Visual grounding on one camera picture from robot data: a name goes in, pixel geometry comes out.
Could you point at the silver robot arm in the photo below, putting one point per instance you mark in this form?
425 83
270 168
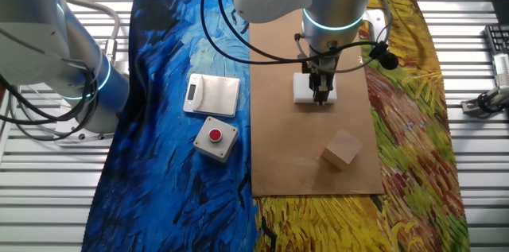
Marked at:
36 25

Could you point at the white ribbed device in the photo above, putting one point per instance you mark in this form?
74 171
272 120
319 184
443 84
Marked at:
502 69

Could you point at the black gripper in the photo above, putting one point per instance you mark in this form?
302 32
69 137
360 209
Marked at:
326 67

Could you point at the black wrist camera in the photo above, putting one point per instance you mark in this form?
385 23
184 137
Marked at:
306 67

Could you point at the white sponge block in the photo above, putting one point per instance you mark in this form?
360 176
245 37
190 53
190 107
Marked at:
302 89

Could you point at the black keyboard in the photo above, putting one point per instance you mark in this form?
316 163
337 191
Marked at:
498 39

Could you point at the grey box red button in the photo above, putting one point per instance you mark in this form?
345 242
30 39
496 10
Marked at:
214 138

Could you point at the dark flat panel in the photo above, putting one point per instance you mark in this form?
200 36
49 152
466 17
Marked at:
502 9

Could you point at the brown cardboard sheet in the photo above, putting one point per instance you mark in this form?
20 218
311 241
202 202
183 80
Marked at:
286 144

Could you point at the silver kitchen scale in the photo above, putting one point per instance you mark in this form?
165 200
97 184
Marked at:
216 95

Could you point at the metal clamp bracket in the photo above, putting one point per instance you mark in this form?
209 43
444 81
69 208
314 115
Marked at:
483 103

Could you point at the painted pattern tablecloth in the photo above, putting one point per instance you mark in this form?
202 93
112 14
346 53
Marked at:
171 184

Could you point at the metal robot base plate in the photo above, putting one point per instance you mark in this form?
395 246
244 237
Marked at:
67 130

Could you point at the wooden cube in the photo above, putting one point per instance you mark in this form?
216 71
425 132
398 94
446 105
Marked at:
342 150

